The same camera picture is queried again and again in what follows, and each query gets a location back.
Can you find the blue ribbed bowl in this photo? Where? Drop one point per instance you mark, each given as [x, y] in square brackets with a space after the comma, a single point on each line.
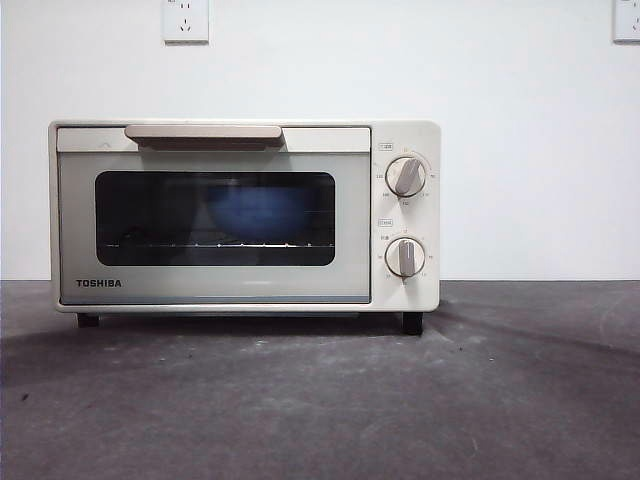
[260, 215]

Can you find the cream timer knob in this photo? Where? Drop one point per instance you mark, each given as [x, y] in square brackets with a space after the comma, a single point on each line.
[406, 257]

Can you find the cream temperature knob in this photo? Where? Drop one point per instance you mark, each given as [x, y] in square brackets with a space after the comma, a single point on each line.
[406, 176]

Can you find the cream Toshiba toaster oven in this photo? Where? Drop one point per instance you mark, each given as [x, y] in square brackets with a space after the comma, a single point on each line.
[432, 220]

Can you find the white wall socket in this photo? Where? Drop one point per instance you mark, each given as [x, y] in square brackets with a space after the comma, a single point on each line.
[627, 25]
[186, 25]

